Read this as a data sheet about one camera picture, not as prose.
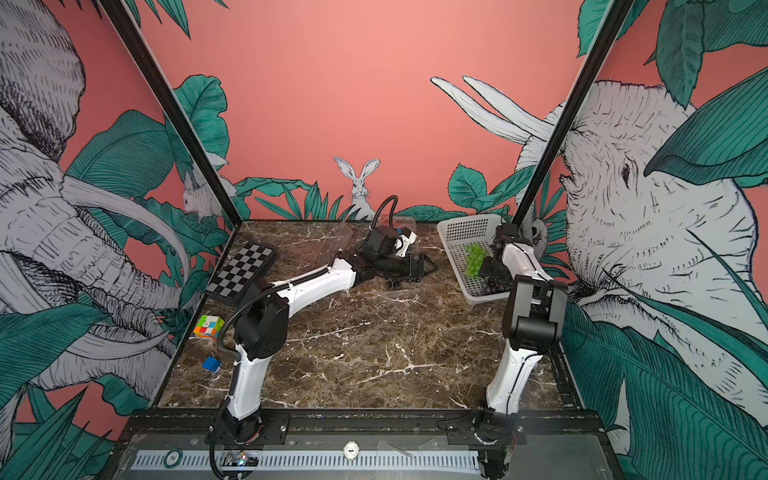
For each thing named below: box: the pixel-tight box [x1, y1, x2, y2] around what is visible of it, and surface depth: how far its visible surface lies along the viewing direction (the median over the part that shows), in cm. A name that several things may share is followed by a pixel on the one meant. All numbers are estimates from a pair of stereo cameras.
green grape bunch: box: [466, 243, 487, 279], surface depth 103 cm
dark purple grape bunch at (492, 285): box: [481, 276, 513, 294], surface depth 99 cm
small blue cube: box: [202, 356, 221, 372], surface depth 85 cm
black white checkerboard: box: [206, 242, 277, 300], surface depth 103 cm
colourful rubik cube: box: [193, 315, 225, 340], surface depth 88 cm
